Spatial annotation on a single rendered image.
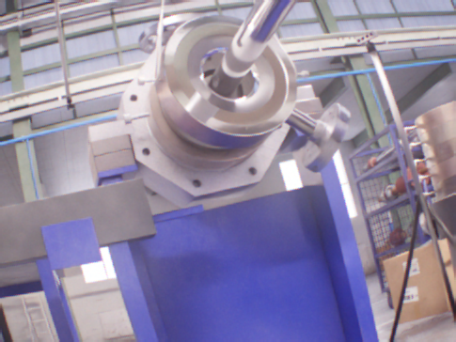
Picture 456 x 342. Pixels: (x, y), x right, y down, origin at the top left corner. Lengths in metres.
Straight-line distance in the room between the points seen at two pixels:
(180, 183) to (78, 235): 0.46
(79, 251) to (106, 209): 0.13
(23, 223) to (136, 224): 0.30
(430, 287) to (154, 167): 2.19
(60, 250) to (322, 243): 0.92
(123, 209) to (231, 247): 0.54
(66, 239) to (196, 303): 0.58
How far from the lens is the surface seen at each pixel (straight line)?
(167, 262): 1.91
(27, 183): 7.80
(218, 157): 1.75
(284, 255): 2.00
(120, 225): 1.51
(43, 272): 1.87
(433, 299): 3.62
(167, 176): 1.83
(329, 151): 1.64
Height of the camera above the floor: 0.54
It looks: 12 degrees up
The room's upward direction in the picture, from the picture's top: 16 degrees counter-clockwise
